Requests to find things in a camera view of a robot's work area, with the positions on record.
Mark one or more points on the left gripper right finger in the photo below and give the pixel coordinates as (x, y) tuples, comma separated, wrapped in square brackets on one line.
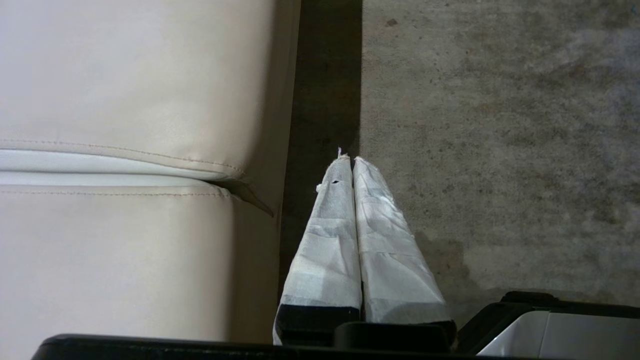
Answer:
[(392, 270)]

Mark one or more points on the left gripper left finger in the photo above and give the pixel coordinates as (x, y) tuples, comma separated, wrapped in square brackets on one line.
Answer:
[(327, 260)]

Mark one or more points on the cream leather sofa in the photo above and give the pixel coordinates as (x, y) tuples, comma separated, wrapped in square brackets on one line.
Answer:
[(135, 165)]

